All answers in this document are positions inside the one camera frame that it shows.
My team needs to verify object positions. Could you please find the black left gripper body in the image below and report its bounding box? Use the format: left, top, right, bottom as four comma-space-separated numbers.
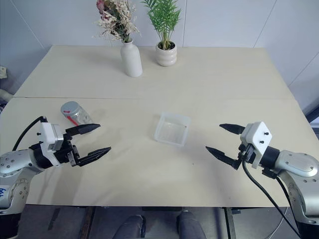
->
53, 133, 81, 167

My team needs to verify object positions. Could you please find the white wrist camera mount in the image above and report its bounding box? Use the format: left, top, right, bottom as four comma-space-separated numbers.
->
240, 121, 273, 170
39, 121, 64, 167

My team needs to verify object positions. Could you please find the dried flower bouquet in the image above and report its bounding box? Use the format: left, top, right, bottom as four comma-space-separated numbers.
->
91, 0, 142, 43

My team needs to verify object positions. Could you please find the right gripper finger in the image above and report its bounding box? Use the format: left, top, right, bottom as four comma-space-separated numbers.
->
205, 146, 241, 171
219, 123, 246, 136

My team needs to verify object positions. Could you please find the clear jar grey lid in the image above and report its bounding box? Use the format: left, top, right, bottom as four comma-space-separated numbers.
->
66, 106, 94, 126

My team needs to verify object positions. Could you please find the black bar under table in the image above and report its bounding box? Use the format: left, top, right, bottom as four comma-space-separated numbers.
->
141, 207, 183, 213

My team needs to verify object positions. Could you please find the white ceramic vase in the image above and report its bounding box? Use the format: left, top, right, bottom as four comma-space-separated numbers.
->
120, 39, 144, 78

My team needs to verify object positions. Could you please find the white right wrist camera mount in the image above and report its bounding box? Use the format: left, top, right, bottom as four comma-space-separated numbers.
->
240, 121, 273, 170

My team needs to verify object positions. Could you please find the green fern plant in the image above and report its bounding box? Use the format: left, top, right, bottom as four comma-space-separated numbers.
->
140, 0, 182, 49

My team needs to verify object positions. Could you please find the dark grey rounded shape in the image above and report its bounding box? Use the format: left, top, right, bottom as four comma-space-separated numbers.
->
113, 215, 147, 239
176, 210, 209, 239

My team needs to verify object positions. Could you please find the black table frame leg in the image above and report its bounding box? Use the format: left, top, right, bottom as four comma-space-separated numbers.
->
223, 207, 237, 239
79, 206, 96, 239

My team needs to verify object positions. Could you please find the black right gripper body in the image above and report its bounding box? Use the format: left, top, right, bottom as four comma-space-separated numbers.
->
238, 143, 257, 165

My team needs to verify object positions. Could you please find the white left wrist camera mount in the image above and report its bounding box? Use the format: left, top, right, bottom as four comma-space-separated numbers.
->
39, 121, 64, 167

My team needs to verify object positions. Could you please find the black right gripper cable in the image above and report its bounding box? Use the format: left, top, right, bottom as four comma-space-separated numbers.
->
241, 159, 303, 239

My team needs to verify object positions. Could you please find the dark object beside table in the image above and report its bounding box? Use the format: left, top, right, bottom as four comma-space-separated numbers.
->
305, 104, 319, 133

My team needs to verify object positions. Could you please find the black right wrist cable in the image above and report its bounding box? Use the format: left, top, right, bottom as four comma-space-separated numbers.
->
264, 169, 292, 209

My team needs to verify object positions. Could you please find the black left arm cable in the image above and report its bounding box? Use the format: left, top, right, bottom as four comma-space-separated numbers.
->
11, 116, 48, 152

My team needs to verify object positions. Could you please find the clear plastic square container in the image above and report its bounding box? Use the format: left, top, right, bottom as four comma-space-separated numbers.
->
153, 112, 192, 148

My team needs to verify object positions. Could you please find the white ribbed plant pot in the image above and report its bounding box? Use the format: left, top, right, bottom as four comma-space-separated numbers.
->
155, 40, 178, 67

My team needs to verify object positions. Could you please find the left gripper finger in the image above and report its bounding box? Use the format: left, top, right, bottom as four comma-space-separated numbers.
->
65, 123, 101, 137
75, 146, 112, 167

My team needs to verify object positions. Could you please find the grey plastic jar lid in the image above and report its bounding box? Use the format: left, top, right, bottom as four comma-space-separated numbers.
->
60, 101, 81, 119

